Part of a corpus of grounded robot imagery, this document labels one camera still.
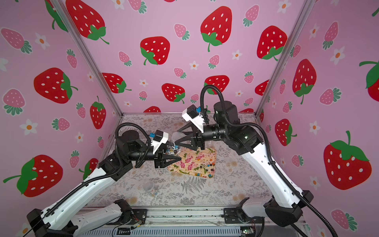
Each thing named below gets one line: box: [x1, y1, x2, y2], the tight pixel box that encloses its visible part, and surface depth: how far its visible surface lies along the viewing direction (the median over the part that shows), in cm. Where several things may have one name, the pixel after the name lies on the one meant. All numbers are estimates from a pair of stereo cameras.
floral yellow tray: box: [167, 147, 218, 179], surface depth 93 cm
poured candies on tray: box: [194, 158, 215, 178], surface depth 92 cm
